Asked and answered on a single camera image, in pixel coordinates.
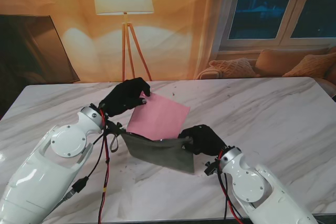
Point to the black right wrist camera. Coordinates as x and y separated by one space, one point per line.
211 167

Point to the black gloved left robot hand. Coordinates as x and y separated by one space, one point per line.
123 98

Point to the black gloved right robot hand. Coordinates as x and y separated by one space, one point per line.
207 141

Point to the printed living room backdrop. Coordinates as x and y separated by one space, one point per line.
170 37

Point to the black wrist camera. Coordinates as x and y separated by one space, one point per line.
211 167
115 127

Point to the grey suede zip pouch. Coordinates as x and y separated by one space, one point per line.
162 155

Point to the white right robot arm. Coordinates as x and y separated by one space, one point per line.
249 182

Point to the pink paper document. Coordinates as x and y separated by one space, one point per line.
160 116

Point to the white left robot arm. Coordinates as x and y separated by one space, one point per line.
47 166

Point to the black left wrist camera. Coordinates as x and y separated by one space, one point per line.
115 127

